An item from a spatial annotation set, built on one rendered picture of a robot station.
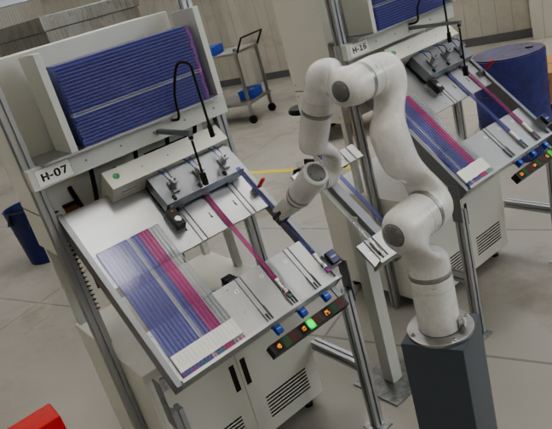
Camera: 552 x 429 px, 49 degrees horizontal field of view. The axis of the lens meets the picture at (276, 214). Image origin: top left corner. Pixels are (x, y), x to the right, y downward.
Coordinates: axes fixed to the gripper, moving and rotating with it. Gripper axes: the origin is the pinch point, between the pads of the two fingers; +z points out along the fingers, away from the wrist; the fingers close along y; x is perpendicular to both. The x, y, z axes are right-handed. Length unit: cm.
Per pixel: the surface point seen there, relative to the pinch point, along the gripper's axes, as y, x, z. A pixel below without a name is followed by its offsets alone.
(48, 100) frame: 50, -67, -10
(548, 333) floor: -98, 98, 34
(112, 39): 14, -87, -2
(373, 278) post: -36, 34, 29
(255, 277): 16.1, 11.3, 10.1
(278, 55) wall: -561, -391, 595
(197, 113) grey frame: -1, -52, 6
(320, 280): -2.8, 24.7, 7.9
